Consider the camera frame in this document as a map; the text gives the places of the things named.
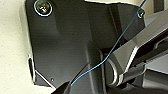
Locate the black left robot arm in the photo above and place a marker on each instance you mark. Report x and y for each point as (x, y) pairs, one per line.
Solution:
(140, 53)

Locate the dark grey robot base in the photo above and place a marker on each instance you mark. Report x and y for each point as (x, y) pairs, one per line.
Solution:
(66, 43)

